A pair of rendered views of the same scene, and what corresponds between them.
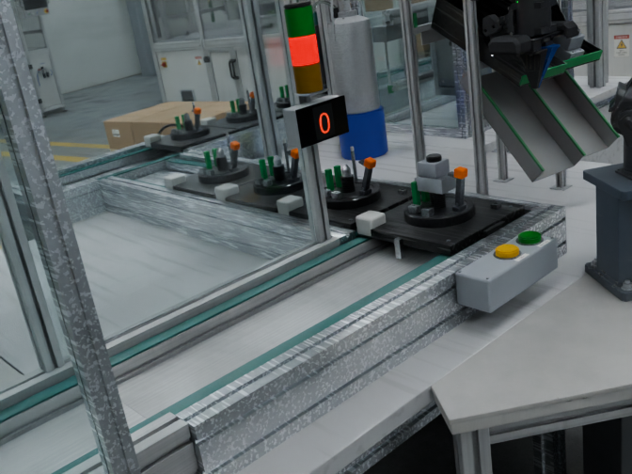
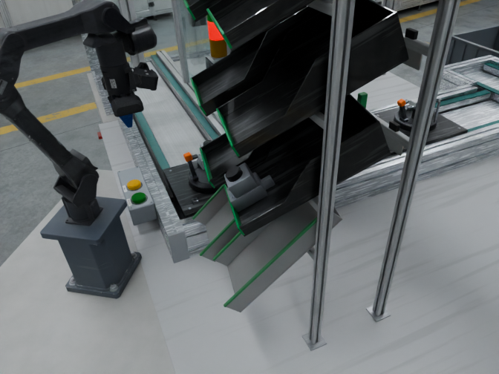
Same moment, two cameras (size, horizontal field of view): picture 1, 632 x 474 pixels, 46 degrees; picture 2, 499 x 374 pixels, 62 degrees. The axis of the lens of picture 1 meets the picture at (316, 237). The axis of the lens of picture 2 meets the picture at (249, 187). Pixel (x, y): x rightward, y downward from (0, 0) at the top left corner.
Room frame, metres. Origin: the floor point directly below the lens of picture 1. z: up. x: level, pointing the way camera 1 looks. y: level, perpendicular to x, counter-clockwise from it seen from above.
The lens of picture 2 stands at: (1.80, -1.17, 1.68)
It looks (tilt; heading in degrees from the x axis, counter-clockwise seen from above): 37 degrees down; 108
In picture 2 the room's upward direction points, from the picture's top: 3 degrees counter-clockwise
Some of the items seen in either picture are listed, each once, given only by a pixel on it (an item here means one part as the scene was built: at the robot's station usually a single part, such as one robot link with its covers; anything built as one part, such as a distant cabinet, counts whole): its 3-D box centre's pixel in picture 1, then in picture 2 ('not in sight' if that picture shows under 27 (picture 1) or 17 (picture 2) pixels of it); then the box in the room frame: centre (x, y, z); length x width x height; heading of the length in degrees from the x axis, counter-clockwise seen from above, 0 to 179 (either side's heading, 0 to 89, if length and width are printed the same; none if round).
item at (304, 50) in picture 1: (304, 49); (217, 29); (1.36, -0.03, 1.33); 0.05 x 0.05 x 0.05
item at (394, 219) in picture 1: (439, 219); (212, 182); (1.39, -0.25, 0.96); 0.24 x 0.24 x 0.02; 40
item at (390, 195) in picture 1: (347, 181); not in sight; (1.59, -0.09, 1.01); 0.24 x 0.24 x 0.13; 40
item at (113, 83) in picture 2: (533, 20); (118, 80); (1.27, -0.42, 1.33); 0.19 x 0.06 x 0.08; 130
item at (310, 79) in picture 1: (308, 77); (218, 47); (1.36, -0.03, 1.28); 0.05 x 0.05 x 0.05
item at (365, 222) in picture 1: (371, 223); not in sight; (1.41, -0.11, 0.97); 0.05 x 0.05 x 0.04; 40
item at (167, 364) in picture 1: (328, 296); (192, 147); (1.22, -0.01, 0.91); 0.84 x 0.28 x 0.10; 130
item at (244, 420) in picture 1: (411, 312); (144, 162); (1.10, -0.14, 0.91); 0.89 x 0.06 x 0.11; 130
